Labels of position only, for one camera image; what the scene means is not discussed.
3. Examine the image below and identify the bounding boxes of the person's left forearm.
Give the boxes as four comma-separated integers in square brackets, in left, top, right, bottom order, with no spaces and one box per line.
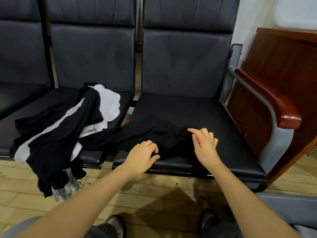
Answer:
[17,168,137,238]

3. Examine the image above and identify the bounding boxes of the brown wooden bench armrest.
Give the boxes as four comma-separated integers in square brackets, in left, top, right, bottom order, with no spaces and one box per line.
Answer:
[234,68,303,130]

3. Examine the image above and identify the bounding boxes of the pile of clothes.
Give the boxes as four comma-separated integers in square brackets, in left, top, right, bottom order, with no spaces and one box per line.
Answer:
[11,83,122,202]

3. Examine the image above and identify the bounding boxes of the white plastic tray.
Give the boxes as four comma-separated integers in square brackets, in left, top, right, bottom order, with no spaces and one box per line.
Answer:
[271,0,317,32]

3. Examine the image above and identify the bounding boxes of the black leather bench seat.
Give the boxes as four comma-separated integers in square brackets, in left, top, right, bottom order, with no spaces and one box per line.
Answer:
[0,0,53,119]
[111,0,268,184]
[0,0,138,169]

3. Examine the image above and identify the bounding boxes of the person's right hand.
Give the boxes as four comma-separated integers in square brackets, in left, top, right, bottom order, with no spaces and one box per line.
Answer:
[187,127,221,170]

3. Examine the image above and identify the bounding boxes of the person's left hand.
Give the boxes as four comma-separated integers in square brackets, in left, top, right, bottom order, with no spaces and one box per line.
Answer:
[120,140,161,178]

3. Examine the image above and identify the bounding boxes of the grey plastic storage bin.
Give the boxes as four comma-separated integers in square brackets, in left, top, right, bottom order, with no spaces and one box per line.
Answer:
[255,192,317,238]

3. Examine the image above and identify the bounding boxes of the person's blue jeans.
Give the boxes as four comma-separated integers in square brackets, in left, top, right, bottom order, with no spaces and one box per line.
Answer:
[0,216,244,238]

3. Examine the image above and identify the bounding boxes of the person's right forearm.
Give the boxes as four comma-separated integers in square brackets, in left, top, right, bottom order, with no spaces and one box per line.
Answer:
[208,163,303,238]

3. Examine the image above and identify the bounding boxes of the person's black shoe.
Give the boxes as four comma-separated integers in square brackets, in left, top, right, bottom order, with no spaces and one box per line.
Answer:
[106,215,127,238]
[199,209,220,233]

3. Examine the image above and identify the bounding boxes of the black garment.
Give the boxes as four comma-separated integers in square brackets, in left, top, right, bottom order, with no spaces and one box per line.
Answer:
[79,119,219,162]

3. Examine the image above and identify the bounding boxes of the brown wooden desk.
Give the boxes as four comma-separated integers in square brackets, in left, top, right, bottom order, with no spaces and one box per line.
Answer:
[225,27,317,185]

